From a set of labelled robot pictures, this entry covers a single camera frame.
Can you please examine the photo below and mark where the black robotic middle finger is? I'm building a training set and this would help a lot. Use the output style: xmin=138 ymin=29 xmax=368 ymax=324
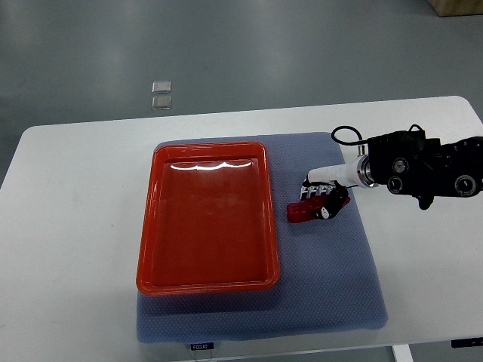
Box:
xmin=318 ymin=185 xmax=327 ymax=195

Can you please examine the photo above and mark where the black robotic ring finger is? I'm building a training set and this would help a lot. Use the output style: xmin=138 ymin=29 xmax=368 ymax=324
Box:
xmin=309 ymin=185 xmax=318 ymax=198

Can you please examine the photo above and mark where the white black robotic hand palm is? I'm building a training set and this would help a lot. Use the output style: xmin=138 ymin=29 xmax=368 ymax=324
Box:
xmin=306 ymin=158 xmax=365 ymax=187

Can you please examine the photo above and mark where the black robotic little finger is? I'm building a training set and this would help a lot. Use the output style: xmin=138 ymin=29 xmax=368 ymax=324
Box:
xmin=300 ymin=183 xmax=309 ymax=200

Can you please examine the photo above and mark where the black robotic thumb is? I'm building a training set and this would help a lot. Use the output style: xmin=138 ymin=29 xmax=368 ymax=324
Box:
xmin=315 ymin=187 xmax=348 ymax=219

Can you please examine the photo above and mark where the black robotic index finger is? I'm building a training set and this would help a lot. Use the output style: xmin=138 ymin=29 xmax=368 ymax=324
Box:
xmin=328 ymin=185 xmax=338 ymax=196

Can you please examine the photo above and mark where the red pepper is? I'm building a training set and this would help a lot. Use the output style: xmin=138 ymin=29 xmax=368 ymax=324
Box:
xmin=286 ymin=195 xmax=350 ymax=223

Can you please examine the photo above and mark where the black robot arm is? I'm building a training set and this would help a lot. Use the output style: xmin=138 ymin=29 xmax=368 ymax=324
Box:
xmin=300 ymin=124 xmax=482 ymax=219

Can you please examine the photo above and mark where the red plastic tray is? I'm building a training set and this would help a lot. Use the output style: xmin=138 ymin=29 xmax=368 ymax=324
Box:
xmin=136 ymin=142 xmax=280 ymax=297

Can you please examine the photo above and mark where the blue-grey mesh mat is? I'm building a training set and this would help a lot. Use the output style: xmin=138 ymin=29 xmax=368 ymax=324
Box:
xmin=137 ymin=132 xmax=387 ymax=344

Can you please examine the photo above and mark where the lower metal floor plate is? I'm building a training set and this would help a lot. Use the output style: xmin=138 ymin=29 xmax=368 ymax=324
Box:
xmin=152 ymin=96 xmax=172 ymax=110

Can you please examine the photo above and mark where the metal floor plate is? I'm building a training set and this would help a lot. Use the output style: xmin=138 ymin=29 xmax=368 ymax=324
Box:
xmin=152 ymin=80 xmax=171 ymax=94
xmin=152 ymin=96 xmax=172 ymax=110

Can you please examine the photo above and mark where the white table leg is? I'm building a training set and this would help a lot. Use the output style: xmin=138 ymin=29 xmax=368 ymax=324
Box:
xmin=392 ymin=344 xmax=414 ymax=362

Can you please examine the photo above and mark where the upper metal floor plate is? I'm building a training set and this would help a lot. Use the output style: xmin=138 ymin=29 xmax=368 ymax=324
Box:
xmin=152 ymin=80 xmax=171 ymax=94

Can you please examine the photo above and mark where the black table label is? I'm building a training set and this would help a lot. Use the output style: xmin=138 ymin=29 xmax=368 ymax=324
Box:
xmin=190 ymin=342 xmax=214 ymax=351

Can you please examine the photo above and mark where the cardboard box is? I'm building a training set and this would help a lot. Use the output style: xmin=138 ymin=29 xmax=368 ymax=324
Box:
xmin=429 ymin=0 xmax=482 ymax=17

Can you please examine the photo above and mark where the dark blue table-edge label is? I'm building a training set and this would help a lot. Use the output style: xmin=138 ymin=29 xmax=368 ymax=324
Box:
xmin=451 ymin=337 xmax=483 ymax=348

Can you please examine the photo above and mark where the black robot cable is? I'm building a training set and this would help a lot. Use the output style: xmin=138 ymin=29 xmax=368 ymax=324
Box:
xmin=331 ymin=125 xmax=369 ymax=156

